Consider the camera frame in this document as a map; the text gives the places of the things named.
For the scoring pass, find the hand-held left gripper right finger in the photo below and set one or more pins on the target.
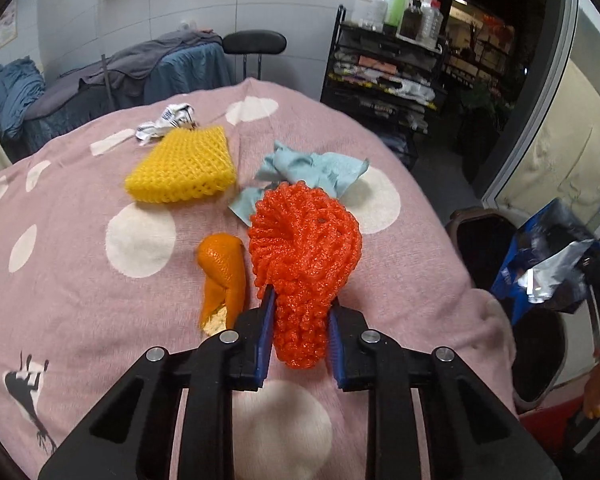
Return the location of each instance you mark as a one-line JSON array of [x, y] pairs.
[[336, 352]]

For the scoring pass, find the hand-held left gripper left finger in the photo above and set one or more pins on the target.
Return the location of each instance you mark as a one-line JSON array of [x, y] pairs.
[[264, 342]]

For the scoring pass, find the blue and silver snack bag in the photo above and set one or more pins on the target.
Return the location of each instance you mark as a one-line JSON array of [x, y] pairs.
[[550, 266]]

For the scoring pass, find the red foam fruit net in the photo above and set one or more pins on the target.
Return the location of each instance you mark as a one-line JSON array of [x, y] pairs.
[[300, 250]]

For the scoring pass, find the black trash bin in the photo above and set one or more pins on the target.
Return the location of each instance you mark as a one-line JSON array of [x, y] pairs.
[[480, 240]]

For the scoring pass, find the orange peel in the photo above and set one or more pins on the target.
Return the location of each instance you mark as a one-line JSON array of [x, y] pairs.
[[225, 270]]

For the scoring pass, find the cream curtain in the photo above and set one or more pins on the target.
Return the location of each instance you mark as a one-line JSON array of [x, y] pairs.
[[565, 135]]

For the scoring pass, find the red plastic basin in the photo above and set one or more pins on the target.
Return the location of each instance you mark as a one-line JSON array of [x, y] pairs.
[[545, 430]]

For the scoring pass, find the pink polka dot blanket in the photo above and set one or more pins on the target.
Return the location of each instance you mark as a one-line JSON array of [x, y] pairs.
[[105, 310]]

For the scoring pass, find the light blue cloth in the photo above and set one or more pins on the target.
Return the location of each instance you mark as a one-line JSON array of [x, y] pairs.
[[325, 170]]

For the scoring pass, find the yellow foam fruit net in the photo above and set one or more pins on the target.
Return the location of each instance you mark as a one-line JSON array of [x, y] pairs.
[[185, 170]]

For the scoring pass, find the green potted plant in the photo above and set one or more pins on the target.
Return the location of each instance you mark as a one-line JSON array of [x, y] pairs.
[[480, 102]]

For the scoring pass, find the black and white wrapper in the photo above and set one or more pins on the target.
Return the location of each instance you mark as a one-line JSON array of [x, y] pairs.
[[172, 117]]

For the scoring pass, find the glass sliding door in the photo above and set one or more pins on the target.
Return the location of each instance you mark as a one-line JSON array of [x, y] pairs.
[[565, 25]]

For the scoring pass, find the massage bed blue cover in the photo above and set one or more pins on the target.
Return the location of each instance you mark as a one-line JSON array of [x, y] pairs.
[[190, 72]]

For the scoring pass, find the black stool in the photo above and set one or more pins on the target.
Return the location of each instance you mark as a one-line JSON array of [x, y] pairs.
[[255, 41]]

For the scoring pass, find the clear pump bottle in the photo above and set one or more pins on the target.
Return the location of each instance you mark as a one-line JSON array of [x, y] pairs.
[[431, 22]]

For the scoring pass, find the grey blue draped furniture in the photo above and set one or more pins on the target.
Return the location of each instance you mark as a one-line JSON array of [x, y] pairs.
[[105, 72]]

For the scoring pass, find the black mesh trolley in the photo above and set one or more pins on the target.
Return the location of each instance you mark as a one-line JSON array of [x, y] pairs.
[[375, 40]]

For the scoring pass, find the dark bottle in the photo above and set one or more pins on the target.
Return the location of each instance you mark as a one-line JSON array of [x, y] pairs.
[[410, 22]]

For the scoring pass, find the small white container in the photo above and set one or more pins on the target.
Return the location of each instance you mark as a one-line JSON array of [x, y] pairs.
[[187, 25]]

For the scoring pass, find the green pump bottle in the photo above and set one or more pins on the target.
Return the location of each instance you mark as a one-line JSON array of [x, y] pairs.
[[396, 7]]

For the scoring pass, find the blue bedding pile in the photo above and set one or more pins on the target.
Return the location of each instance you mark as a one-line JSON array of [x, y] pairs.
[[15, 95]]

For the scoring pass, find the wall poster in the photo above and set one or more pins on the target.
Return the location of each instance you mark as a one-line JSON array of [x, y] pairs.
[[5, 25]]

